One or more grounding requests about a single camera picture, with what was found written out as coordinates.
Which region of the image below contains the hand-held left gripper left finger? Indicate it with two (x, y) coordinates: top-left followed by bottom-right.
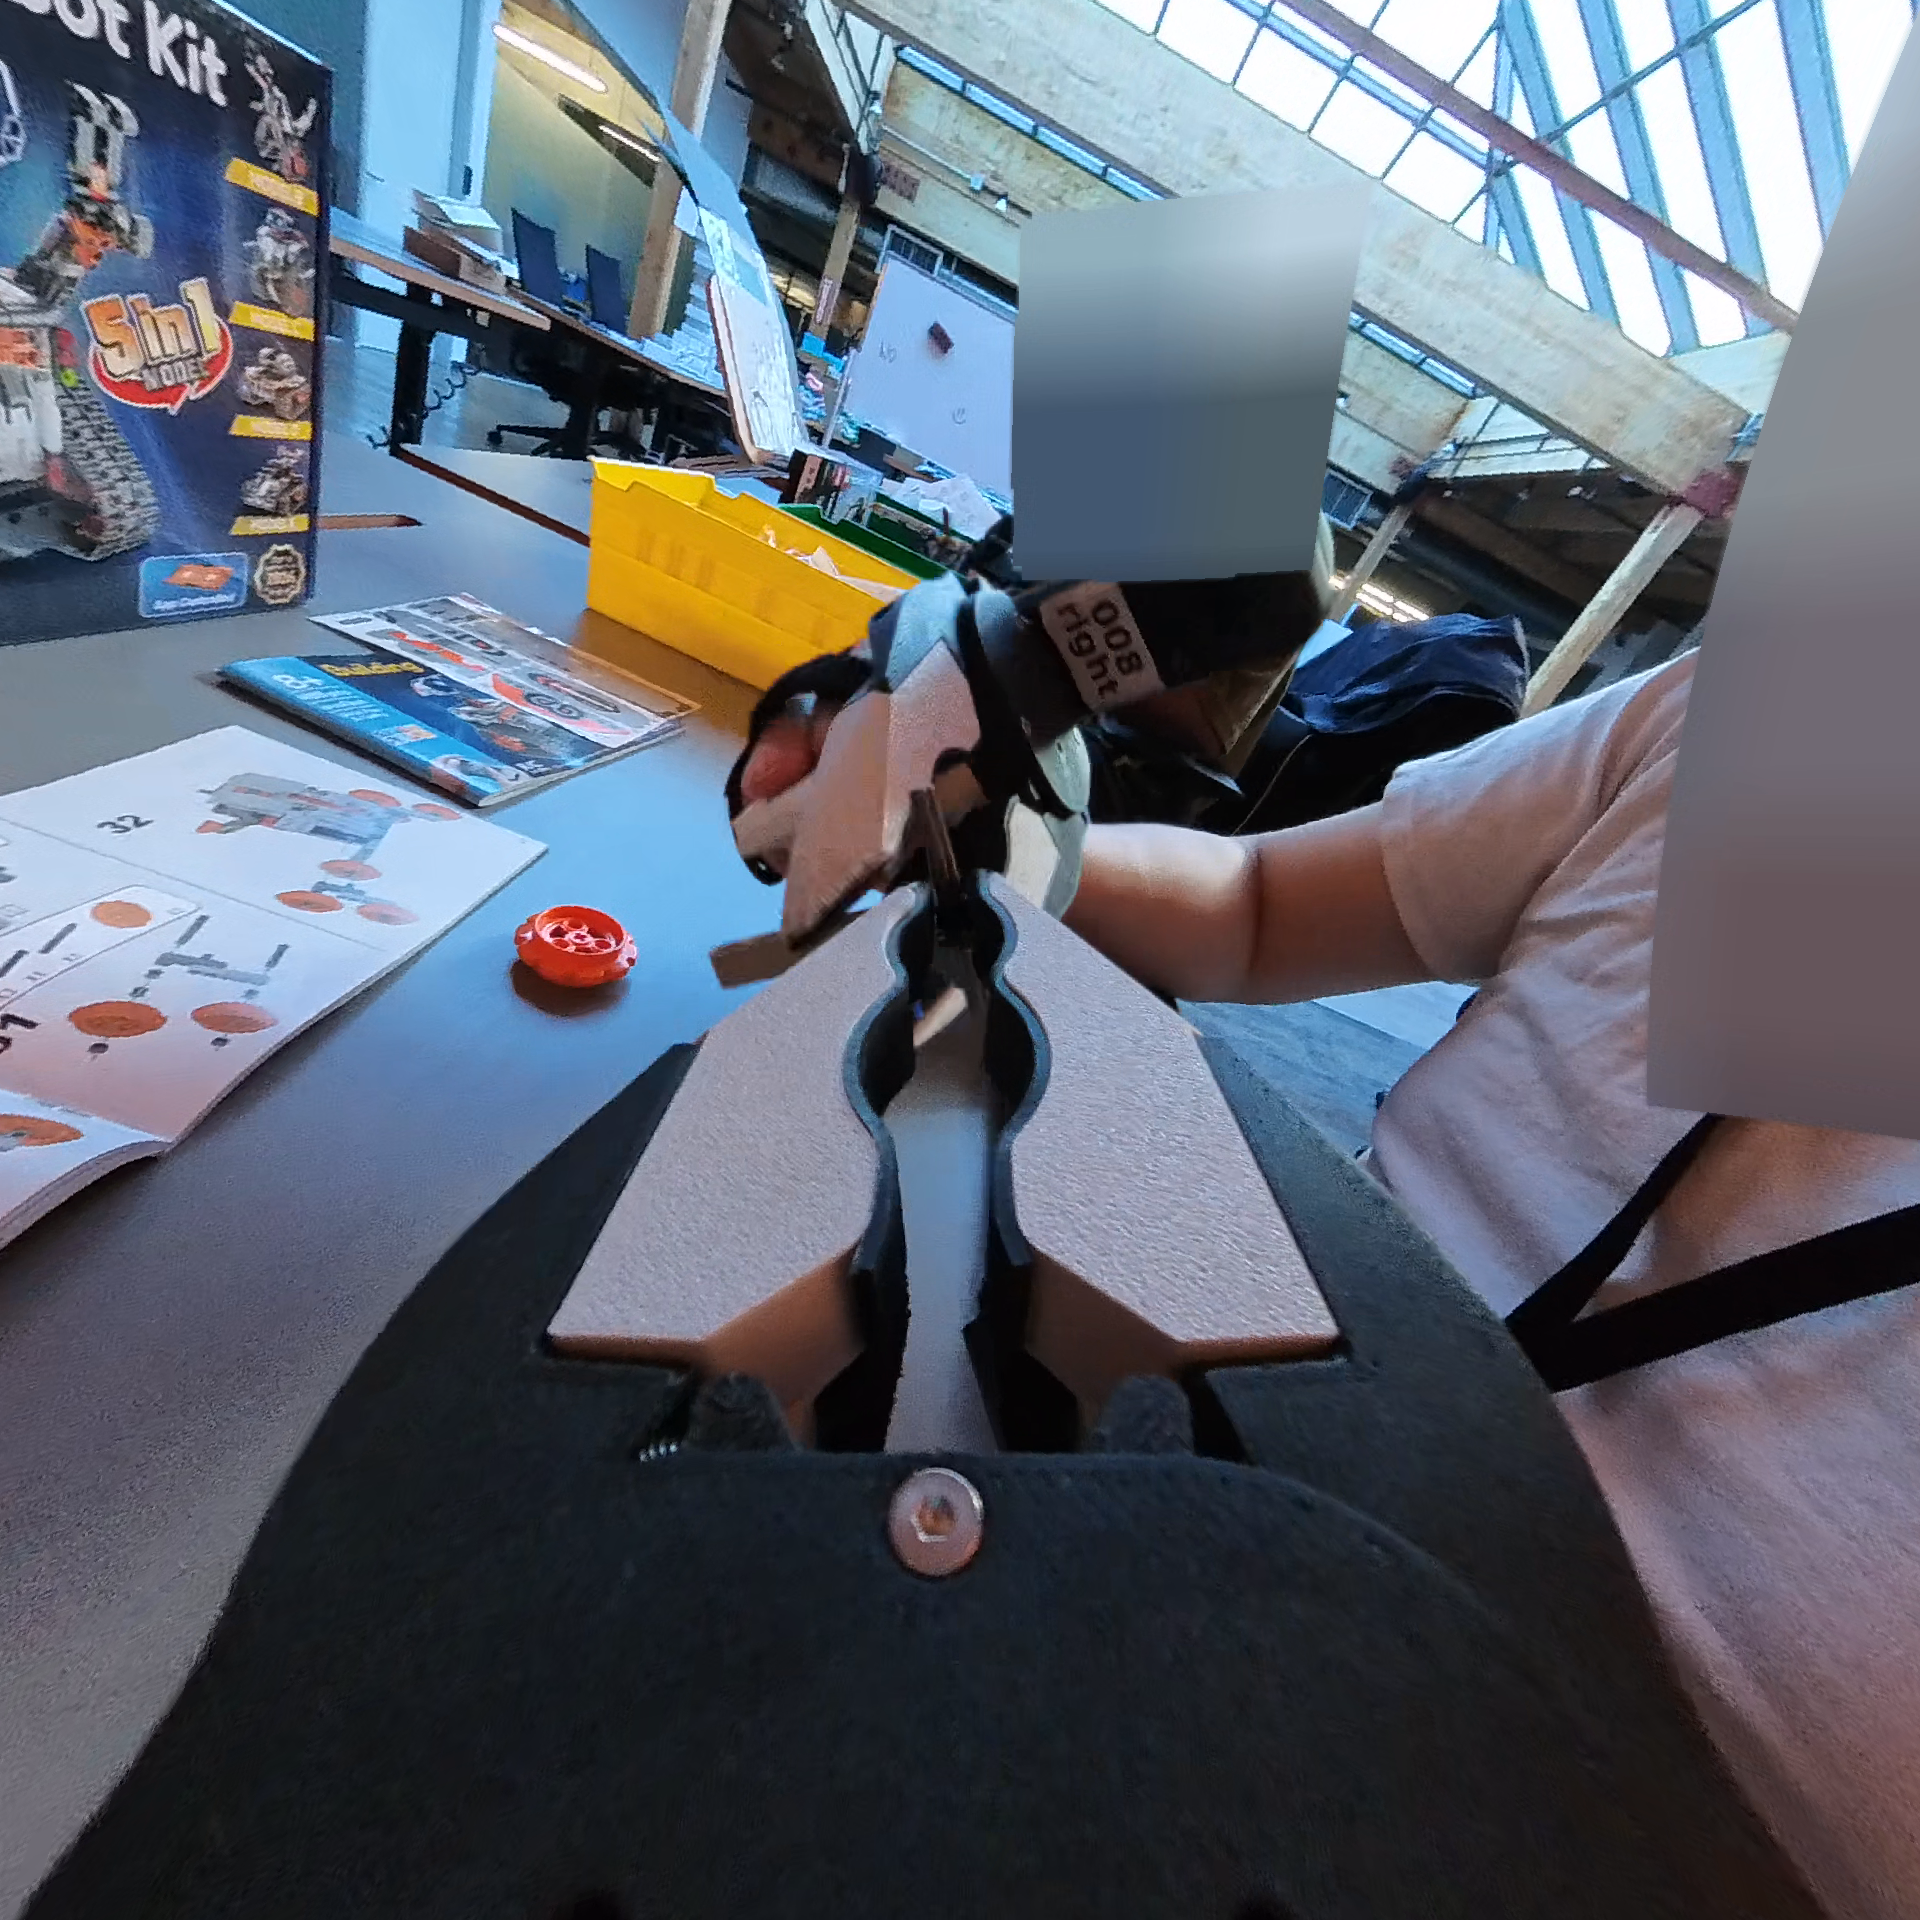
(552, 886), (932, 1435)

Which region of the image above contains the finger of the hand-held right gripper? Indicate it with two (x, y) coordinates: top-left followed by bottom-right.
(775, 640), (986, 955)

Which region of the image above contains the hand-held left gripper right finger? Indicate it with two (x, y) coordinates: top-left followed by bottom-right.
(976, 878), (1344, 1427)

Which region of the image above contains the orange toy wheel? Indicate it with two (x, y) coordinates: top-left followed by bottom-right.
(512, 902), (645, 993)

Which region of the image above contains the instruction booklet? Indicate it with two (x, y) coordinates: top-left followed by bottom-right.
(0, 725), (552, 1251)

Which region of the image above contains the grey desk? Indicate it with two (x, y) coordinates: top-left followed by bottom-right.
(0, 437), (903, 1920)

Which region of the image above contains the person's right hand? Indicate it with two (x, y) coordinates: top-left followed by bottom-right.
(737, 706), (837, 894)

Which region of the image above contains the dark backpack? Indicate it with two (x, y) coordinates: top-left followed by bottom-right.
(1216, 610), (1538, 841)

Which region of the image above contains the green plastic bin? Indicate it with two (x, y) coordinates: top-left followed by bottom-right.
(783, 502), (951, 590)

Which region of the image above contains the small yellow bin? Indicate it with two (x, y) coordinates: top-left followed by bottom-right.
(586, 458), (922, 694)

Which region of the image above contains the white board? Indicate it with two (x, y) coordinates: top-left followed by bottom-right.
(839, 253), (1023, 501)

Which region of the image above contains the white folded leaflet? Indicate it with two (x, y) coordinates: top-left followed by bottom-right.
(313, 593), (703, 755)

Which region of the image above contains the small curled white poster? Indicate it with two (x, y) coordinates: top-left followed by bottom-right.
(697, 197), (812, 472)

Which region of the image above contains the blue cover booklet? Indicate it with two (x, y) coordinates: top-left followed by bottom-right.
(224, 648), (562, 810)

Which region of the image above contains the person's white shirt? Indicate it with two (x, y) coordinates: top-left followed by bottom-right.
(1368, 648), (1920, 1920)

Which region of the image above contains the brown office table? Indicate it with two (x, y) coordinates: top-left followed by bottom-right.
(332, 236), (752, 458)

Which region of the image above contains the blue robot kit box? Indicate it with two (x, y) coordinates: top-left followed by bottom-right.
(0, 0), (339, 650)

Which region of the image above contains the black lanyard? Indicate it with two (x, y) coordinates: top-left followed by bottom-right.
(1503, 1112), (1920, 1401)

